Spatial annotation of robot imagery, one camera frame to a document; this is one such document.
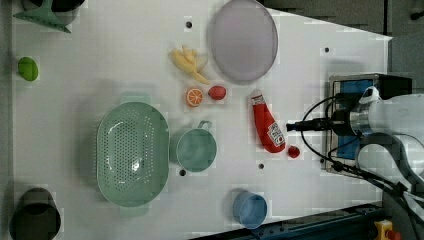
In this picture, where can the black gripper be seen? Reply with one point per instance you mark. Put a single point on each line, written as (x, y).
(339, 123)

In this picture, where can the red plush ketchup bottle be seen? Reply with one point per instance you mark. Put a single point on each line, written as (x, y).
(269, 132)

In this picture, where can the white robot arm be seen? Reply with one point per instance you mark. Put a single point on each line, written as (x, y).
(390, 136)

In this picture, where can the green plastic strainer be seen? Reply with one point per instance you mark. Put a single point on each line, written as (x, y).
(132, 154)

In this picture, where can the red toy strawberry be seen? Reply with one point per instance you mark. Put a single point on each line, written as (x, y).
(293, 152)

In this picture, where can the silver black toaster oven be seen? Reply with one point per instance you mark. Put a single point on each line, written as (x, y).
(346, 92)

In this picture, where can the red toy fruit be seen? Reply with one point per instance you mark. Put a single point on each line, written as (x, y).
(217, 93)

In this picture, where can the blue plastic cup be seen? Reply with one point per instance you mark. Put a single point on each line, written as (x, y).
(249, 209)

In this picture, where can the lilac oval plate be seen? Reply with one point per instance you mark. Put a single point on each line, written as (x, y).
(244, 40)

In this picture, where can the green plastic mug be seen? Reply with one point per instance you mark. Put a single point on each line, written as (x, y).
(194, 149)

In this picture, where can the orange slice toy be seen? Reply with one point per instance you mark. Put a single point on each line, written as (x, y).
(194, 97)

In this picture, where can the yellow red emergency button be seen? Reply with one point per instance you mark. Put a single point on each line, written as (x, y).
(385, 231)

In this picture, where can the yellow toy fries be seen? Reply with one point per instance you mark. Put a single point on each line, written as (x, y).
(191, 63)

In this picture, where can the black cylindrical cup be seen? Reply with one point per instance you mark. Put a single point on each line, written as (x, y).
(36, 216)

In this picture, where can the green toy lime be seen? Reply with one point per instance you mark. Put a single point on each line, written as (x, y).
(28, 69)

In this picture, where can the green funnel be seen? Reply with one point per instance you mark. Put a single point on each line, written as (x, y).
(43, 16)

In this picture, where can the blue metal frame rail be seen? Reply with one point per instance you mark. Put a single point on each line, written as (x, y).
(353, 223)

